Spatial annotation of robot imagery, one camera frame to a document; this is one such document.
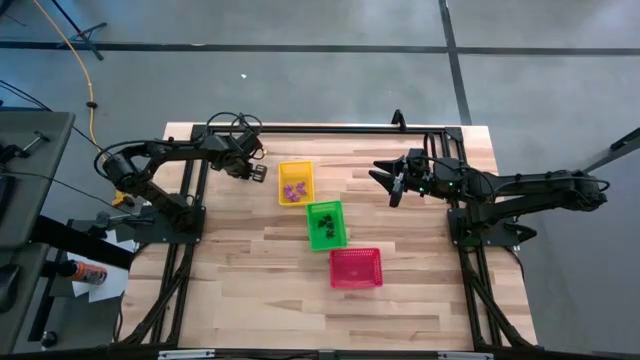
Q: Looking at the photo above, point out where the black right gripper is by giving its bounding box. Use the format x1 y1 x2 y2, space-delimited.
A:
368 155 437 208

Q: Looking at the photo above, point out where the yellow plastic basket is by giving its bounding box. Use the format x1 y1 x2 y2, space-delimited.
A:
277 160 316 208

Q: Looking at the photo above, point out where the red plastic basket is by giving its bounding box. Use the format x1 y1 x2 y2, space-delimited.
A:
328 248 385 290

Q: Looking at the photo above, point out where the green plastic basket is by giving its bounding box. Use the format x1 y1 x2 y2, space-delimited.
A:
305 200 349 253

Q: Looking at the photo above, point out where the white paper sheet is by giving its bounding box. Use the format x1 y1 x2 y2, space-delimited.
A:
66 227 140 304

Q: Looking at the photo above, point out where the black crossbar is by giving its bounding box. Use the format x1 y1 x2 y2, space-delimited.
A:
29 213 137 271

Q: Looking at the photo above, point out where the orange spray can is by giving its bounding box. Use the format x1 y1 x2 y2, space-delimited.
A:
56 259 109 287

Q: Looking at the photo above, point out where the black silver hand tool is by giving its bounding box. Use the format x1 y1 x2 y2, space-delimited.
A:
0 130 52 164

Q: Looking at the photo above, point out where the black floor tripod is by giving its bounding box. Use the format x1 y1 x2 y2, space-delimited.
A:
48 0 109 62

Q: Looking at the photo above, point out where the grey side table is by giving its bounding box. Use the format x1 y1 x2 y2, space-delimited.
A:
0 110 77 250

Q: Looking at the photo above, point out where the grey metal bar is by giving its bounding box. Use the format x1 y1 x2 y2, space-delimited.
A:
581 126 640 175

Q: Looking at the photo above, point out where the black computer mouse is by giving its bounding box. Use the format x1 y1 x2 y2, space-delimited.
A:
0 263 22 315

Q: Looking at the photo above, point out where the grey desk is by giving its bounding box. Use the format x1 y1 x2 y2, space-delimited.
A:
0 242 51 357

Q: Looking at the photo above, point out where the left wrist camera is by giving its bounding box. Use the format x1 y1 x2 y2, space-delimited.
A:
234 130 262 151

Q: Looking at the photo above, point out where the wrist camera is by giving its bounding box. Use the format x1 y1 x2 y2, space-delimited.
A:
234 130 262 151
407 147 430 169

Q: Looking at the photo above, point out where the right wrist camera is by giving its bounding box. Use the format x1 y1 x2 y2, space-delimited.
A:
407 147 430 169

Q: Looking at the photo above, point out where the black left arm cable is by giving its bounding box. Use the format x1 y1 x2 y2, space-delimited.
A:
93 110 264 176

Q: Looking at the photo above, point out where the black aluminium table frame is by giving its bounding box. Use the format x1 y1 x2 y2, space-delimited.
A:
112 108 540 351

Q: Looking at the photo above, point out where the yellow cable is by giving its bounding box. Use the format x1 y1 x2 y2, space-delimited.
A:
32 0 112 171

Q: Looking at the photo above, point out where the silver edge bracket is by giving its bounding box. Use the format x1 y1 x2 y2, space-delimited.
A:
437 351 495 360
157 349 217 360

